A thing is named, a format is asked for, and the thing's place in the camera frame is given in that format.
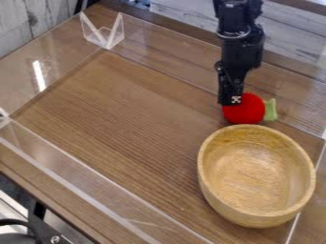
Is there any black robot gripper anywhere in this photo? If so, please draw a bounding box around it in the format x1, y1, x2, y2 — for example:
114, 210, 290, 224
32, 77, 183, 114
213, 0, 265, 106

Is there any red plush tomato toy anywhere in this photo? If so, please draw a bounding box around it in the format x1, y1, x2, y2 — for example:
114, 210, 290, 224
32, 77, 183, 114
222, 92, 279, 124

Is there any wooden bowl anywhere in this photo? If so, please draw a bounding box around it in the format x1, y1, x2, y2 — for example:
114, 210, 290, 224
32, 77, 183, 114
198, 125, 316, 229

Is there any clear acrylic barrier wall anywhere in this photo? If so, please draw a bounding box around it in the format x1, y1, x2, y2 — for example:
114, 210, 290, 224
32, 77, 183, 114
0, 7, 326, 244

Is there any clear acrylic corner bracket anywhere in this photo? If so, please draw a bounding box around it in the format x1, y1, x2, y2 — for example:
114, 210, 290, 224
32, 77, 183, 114
79, 12, 124, 50

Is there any black table leg bracket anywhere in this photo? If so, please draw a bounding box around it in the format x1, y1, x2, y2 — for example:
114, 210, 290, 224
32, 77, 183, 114
28, 201, 72, 244

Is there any black cable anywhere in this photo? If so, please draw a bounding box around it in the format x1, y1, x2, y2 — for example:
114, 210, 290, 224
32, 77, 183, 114
0, 217, 34, 227

